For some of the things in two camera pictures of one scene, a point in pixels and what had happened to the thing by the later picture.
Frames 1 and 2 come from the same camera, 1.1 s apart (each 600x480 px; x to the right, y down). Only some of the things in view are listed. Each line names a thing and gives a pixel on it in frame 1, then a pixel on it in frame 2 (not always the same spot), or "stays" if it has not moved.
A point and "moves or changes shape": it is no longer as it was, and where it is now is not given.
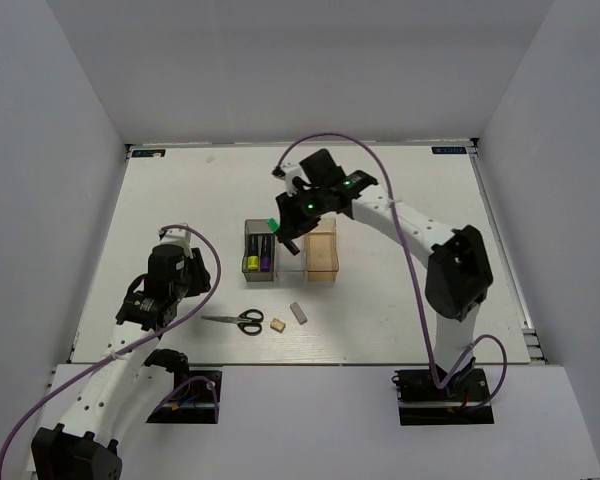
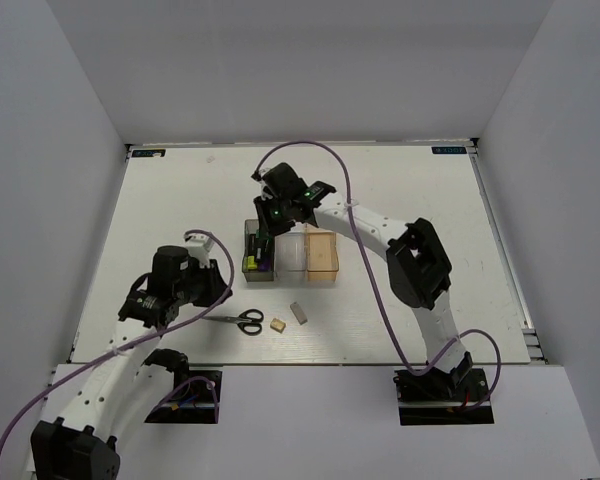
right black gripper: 292,223 to 267,225
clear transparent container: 287,266 stays
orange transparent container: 321,258 stays
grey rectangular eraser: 298,313 stays
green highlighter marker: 273,224 moves or changes shape
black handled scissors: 248,321 stays
